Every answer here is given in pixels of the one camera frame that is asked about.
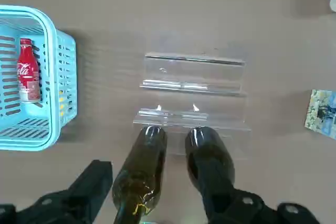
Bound clear acrylic stepped shelf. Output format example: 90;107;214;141
132;52;251;162

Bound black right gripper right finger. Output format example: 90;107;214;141
198;159;320;224

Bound small yellow toy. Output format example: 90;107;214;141
59;90;73;112

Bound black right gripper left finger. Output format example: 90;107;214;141
0;159;113;224

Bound light blue plastic basket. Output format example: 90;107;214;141
0;5;78;152

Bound blue printed paper bag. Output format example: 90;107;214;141
304;89;336;141

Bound red cola bottle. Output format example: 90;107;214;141
17;38;41;103

